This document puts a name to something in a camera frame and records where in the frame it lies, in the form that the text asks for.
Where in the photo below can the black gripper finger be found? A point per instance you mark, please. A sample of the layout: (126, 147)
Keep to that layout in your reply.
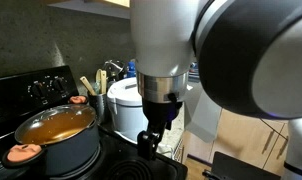
(147, 145)

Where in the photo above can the black floor mat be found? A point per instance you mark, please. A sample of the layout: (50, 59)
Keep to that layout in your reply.
(241, 166)

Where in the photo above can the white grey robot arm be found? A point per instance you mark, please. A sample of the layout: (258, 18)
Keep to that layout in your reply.
(164, 33)

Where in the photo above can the black electric stove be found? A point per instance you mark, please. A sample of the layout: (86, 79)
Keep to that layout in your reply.
(21, 90)

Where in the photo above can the wooden spoon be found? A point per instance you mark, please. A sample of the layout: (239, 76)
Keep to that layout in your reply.
(102, 80)

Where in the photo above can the metal utensil holder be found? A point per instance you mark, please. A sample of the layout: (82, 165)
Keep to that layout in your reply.
(98, 106)

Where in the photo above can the overhead kitchen cabinet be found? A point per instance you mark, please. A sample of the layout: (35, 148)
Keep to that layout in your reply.
(91, 6)

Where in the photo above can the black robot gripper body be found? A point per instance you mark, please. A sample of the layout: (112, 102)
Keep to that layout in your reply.
(160, 111)

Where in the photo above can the white rice cooker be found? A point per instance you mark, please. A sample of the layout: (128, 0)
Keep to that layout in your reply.
(127, 106)

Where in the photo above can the dark pot with glass lid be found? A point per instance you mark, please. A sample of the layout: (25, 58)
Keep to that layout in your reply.
(67, 143)

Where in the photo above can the wooden spatula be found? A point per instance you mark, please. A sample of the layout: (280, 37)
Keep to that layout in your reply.
(87, 85)

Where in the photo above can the blue plastic water bottle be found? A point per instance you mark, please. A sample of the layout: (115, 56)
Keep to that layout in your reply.
(131, 69)

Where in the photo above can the light wooden cabinet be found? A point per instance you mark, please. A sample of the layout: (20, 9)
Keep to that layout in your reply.
(244, 140)

